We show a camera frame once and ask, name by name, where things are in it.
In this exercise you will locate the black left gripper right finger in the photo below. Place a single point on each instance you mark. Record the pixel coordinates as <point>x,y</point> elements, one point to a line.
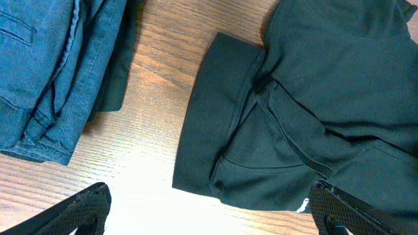
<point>336,212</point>

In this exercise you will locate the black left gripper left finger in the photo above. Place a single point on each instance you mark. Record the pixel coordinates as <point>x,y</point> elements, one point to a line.
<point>84,213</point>

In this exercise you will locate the black t-shirt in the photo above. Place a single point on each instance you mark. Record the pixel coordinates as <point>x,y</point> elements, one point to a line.
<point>331,95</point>

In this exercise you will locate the folded dark blue jeans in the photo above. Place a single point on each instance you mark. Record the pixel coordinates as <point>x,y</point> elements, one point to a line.
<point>62,62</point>

